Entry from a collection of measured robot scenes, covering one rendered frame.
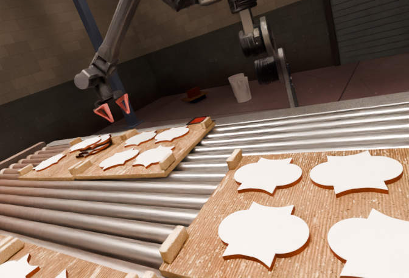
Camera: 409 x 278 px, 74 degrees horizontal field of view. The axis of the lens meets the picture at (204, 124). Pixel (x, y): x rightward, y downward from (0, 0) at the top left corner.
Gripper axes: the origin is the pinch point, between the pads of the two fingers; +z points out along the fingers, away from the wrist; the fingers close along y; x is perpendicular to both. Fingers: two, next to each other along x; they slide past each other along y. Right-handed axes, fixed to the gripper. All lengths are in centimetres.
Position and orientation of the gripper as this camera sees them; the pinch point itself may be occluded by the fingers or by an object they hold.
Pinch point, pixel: (120, 115)
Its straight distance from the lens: 115.2
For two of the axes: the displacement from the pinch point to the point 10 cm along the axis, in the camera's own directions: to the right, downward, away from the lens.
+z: 5.2, 8.4, 1.4
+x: 7.4, -3.6, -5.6
